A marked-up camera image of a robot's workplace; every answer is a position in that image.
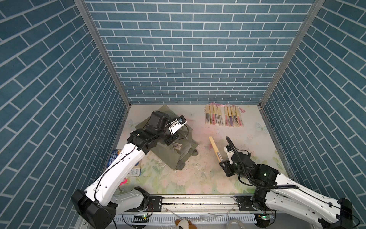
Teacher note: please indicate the brown folding fan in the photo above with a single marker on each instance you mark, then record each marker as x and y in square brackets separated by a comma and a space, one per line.
[215, 114]

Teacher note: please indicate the pink keychain toy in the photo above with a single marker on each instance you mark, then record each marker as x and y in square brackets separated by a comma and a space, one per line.
[124, 181]

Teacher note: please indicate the olive green canvas tote bag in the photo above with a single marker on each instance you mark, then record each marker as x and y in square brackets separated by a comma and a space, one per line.
[162, 145]

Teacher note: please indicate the brown plush toy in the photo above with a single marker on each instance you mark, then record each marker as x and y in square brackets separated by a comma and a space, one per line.
[184, 224]

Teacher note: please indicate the white red-flecked fan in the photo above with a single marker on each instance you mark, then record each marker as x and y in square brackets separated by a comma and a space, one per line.
[234, 116]

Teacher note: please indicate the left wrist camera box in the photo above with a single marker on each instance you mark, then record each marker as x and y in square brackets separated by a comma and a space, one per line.
[176, 124]

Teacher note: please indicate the blue illustrated book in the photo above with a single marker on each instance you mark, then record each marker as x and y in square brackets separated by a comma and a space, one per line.
[115, 153]

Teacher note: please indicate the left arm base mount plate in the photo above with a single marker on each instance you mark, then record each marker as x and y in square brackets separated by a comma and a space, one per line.
[152, 204]

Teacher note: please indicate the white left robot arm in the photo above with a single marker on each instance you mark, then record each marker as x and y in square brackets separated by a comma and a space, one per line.
[97, 203]

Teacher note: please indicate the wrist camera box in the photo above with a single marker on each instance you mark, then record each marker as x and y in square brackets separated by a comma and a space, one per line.
[176, 124]
[228, 153]

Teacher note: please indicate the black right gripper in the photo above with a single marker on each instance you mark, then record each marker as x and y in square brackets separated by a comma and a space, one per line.
[226, 164]

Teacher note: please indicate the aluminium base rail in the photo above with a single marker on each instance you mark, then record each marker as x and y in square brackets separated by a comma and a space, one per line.
[204, 210]

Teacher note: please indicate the second-row bamboo folding fan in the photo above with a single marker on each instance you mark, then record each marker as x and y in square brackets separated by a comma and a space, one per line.
[177, 146]

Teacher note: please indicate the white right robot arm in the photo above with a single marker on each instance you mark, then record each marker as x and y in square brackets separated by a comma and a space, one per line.
[275, 191]

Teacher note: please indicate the purple folding fan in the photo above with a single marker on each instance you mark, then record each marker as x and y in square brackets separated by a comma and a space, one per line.
[231, 123]

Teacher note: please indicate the black patterned bamboo folding fan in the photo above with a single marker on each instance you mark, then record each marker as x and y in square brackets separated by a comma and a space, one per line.
[207, 114]

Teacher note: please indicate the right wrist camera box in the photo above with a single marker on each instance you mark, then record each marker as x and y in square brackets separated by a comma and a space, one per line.
[228, 153]

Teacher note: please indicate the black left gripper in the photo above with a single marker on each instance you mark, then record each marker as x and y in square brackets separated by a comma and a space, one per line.
[166, 123]

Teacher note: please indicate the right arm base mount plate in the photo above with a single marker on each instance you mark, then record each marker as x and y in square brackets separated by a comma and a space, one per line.
[245, 204]

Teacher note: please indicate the pink folding fan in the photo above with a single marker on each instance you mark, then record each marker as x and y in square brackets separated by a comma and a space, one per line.
[212, 115]

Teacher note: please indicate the white blue small box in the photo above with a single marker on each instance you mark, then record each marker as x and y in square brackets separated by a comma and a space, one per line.
[135, 172]

